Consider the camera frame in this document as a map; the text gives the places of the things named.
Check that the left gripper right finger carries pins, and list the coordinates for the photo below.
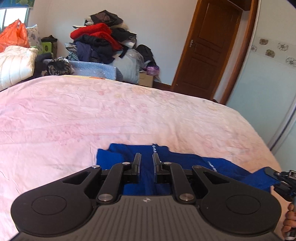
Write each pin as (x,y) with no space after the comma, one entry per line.
(227,205)

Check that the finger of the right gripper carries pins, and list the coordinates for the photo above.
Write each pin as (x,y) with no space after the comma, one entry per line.
(281,178)

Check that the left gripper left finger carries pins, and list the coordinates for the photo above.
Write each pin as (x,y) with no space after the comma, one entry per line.
(65,205)

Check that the blue beaded sweater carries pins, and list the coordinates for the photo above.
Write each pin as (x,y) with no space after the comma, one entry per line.
(119,153)

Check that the dark clothes pile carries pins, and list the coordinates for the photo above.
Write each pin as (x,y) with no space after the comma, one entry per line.
(130,61)

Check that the person right hand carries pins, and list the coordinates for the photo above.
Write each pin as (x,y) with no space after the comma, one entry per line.
(290,220)

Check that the pink bed blanket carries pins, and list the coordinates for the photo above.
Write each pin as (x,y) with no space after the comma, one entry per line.
(53,126)

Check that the glass wardrobe sliding door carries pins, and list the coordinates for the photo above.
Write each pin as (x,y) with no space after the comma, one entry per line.
(264,93)

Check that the dark patterned garment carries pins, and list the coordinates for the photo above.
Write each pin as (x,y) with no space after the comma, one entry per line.
(59,66)

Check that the light blue towel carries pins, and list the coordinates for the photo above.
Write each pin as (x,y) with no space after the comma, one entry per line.
(97,70)

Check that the cardboard box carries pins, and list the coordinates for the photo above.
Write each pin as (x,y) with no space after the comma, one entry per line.
(145,80)

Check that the cream quilted jacket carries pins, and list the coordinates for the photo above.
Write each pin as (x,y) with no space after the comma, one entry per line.
(17,64)

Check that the purple bag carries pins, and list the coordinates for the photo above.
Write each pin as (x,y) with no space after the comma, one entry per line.
(152,70)

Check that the brown wooden door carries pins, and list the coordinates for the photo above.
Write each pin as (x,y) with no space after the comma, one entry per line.
(208,46)

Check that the orange plastic bag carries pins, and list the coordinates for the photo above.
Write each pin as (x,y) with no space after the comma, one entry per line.
(14,34)

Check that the red garment on pile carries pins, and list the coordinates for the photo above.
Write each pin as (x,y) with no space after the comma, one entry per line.
(101,31)

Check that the lotus print window blind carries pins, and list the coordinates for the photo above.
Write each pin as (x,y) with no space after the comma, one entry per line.
(5,4)

